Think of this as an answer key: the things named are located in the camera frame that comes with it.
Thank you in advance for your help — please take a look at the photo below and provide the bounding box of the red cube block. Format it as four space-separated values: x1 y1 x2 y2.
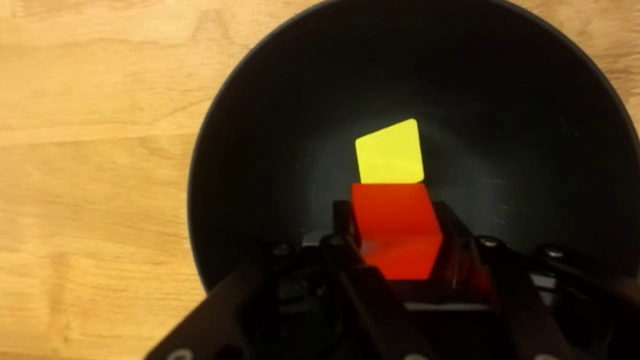
351 185 443 280

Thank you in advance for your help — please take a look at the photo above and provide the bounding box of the black bowl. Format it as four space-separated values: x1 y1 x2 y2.
185 0 640 360

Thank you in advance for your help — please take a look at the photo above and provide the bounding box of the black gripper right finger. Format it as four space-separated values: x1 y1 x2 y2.
436 202 534 360

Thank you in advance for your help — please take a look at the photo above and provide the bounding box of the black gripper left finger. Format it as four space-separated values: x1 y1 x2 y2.
320 201 400 360

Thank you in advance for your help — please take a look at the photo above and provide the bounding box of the yellow cube block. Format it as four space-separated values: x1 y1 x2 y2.
353 118 424 185

